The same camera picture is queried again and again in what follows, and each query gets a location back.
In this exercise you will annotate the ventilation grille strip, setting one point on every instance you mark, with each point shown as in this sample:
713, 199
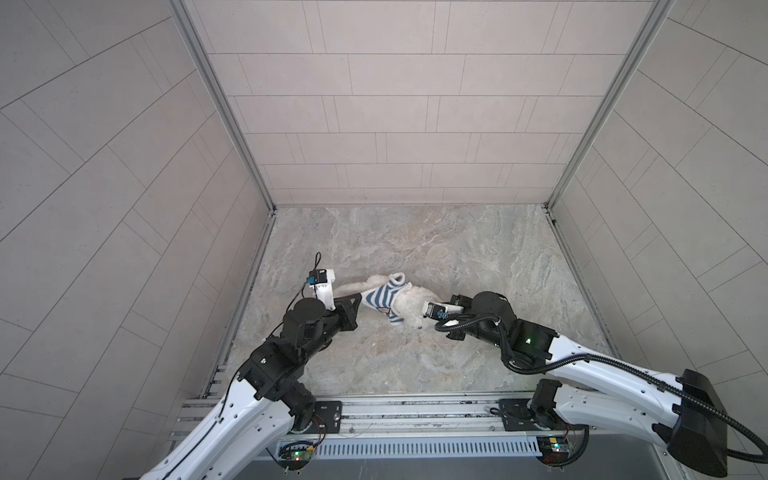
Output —
428, 448

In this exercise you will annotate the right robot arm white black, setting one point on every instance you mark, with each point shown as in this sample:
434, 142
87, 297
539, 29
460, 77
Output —
580, 387

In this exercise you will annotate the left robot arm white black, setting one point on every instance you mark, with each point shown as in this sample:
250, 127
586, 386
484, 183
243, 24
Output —
265, 400

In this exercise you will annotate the blue white striped knit sweater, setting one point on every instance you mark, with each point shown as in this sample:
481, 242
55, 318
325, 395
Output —
381, 292

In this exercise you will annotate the controller circuit board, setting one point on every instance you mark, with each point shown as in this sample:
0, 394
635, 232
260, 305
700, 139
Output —
294, 456
554, 449

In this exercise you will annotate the left controller circuit board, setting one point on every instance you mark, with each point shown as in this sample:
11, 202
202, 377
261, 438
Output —
294, 456

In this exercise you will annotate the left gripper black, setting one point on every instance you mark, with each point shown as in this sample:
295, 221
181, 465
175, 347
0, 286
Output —
348, 310

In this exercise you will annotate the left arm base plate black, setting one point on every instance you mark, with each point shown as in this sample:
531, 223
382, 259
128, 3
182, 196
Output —
326, 417

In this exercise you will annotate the aluminium mounting rail frame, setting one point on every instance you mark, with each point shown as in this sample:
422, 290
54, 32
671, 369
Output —
473, 415

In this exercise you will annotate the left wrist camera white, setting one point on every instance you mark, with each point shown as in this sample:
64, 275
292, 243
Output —
321, 281

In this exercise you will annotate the white teddy bear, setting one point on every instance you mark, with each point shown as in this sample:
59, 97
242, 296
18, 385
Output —
409, 304

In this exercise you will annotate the right controller circuit board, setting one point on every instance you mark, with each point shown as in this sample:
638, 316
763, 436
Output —
554, 449

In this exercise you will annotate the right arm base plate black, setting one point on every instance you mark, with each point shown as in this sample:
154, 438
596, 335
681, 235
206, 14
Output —
527, 415

